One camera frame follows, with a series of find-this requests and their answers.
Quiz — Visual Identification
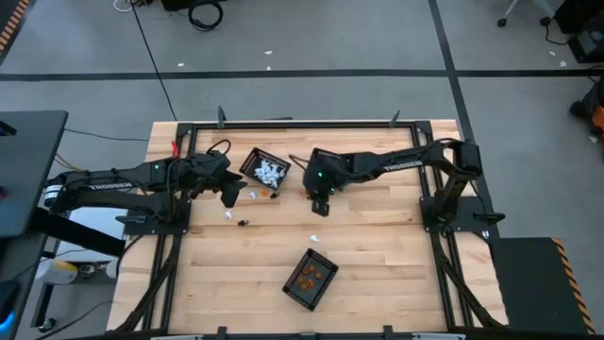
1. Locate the black hazard-striped platform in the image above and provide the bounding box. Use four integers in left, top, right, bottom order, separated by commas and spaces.
488, 236, 598, 336

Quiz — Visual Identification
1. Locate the coiled black cable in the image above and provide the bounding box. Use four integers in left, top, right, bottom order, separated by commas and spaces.
187, 0, 225, 33

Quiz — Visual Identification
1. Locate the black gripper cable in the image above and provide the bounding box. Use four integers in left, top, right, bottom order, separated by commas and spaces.
288, 153, 310, 174
206, 138, 233, 158

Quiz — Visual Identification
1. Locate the black equipment box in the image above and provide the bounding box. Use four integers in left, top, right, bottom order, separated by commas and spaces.
159, 0, 227, 11

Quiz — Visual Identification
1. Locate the white and yellow container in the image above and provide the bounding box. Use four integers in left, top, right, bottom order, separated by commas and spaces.
35, 258, 79, 285

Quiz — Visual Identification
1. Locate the office chair base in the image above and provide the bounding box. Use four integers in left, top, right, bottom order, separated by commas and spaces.
496, 0, 553, 28

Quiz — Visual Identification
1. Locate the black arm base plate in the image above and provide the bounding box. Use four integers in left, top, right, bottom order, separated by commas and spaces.
419, 195, 507, 233
115, 197, 193, 236

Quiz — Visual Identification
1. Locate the black hazard-striped floor mat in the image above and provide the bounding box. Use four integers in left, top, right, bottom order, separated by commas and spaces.
0, 0, 32, 62

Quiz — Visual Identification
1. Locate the black and orange object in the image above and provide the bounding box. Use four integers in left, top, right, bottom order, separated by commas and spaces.
568, 77, 604, 138

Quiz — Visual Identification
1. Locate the black desk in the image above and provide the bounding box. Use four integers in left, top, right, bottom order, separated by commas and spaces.
0, 110, 70, 237

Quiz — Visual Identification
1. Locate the long black floor cable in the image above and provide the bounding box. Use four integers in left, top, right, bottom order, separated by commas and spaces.
129, 0, 178, 122

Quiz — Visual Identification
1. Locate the black aluminium table frame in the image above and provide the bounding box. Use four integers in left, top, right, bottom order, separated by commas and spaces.
106, 106, 511, 340

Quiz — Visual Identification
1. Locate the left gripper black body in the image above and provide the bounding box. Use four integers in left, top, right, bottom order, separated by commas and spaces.
181, 151, 242, 190

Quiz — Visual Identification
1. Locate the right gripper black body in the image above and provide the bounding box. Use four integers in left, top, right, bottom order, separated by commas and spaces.
304, 158, 350, 197

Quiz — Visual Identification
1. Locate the black slotted plastic basket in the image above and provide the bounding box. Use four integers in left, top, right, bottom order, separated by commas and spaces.
239, 146, 293, 191
281, 247, 340, 313
309, 147, 354, 166

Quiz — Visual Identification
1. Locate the white box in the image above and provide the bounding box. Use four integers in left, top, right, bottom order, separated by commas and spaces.
56, 206, 129, 264

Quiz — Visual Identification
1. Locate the black floor equipment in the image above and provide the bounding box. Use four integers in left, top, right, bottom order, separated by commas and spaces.
551, 0, 604, 65

